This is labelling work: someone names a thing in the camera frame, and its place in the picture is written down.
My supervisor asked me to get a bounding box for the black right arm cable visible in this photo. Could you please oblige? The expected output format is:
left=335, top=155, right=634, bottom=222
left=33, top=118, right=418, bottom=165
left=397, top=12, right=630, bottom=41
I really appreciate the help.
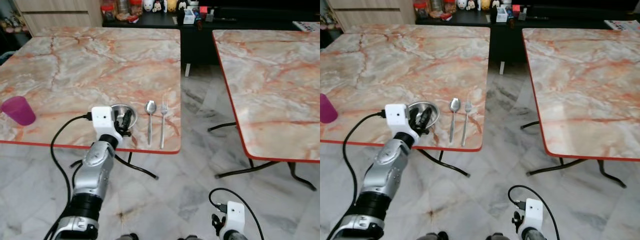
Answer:
left=208, top=187, right=265, bottom=240
left=507, top=184, right=562, bottom=240

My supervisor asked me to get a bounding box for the small steel bowl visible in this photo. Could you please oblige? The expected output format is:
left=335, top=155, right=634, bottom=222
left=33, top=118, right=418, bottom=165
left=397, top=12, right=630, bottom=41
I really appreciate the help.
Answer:
left=109, top=103, right=139, bottom=132
left=407, top=101, right=441, bottom=129

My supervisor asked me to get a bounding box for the colourful printed flat box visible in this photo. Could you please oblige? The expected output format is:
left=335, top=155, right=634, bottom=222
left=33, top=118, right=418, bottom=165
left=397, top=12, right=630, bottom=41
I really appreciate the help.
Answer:
left=603, top=19, right=640, bottom=34
left=292, top=20, right=321, bottom=33

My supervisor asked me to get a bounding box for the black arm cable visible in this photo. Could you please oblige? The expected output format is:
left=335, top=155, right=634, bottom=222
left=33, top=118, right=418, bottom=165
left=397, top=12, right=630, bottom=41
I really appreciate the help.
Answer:
left=507, top=184, right=562, bottom=240
left=326, top=110, right=387, bottom=240
left=43, top=113, right=94, bottom=240
left=208, top=187, right=265, bottom=240

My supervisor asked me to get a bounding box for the light wooden cabinet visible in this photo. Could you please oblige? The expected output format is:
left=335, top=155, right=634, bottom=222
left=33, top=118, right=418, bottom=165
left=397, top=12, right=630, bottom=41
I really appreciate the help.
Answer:
left=325, top=0, right=416, bottom=34
left=13, top=0, right=104, bottom=36

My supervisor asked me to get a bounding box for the black sideboard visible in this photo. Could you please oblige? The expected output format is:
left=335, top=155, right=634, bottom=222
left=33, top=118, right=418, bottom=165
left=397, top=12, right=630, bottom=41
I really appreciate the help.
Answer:
left=414, top=5, right=640, bottom=65
left=102, top=6, right=321, bottom=67

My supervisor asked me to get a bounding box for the shelf of small figurines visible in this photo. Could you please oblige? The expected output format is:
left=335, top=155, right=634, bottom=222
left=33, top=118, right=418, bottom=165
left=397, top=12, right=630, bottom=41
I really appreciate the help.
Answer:
left=0, top=9, right=29, bottom=36
left=320, top=9, right=344, bottom=34

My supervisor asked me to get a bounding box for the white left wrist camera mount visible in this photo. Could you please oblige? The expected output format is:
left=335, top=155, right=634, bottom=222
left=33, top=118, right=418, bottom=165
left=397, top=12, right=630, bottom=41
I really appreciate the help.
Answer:
left=91, top=106, right=124, bottom=143
left=384, top=103, right=420, bottom=141

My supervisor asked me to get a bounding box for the steel fork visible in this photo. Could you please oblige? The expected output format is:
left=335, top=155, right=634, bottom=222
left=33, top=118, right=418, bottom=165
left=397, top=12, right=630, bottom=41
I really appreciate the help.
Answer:
left=159, top=98, right=169, bottom=150
left=460, top=99, right=473, bottom=148

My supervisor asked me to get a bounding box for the steel spoon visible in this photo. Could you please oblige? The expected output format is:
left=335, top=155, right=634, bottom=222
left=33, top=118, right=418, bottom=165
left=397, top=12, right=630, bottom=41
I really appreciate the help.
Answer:
left=448, top=97, right=461, bottom=144
left=144, top=100, right=157, bottom=146

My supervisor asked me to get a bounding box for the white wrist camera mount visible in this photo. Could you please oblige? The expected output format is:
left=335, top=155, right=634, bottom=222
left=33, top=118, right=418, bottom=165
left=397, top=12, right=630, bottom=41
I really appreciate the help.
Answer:
left=225, top=201, right=246, bottom=237
left=522, top=198, right=545, bottom=235
left=384, top=103, right=420, bottom=141
left=91, top=106, right=124, bottom=143

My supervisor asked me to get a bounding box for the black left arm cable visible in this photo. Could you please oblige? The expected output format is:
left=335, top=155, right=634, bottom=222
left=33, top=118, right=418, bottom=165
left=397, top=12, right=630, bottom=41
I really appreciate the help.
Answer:
left=43, top=113, right=94, bottom=240
left=326, top=110, right=387, bottom=240

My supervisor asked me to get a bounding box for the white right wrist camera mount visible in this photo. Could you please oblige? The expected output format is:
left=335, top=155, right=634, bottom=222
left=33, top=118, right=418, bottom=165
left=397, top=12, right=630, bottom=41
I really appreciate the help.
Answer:
left=522, top=198, right=545, bottom=235
left=225, top=201, right=246, bottom=237

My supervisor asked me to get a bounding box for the purple plastic cup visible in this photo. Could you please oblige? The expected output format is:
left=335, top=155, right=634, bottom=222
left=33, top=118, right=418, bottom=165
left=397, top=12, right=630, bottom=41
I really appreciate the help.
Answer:
left=320, top=93, right=339, bottom=124
left=0, top=96, right=37, bottom=126

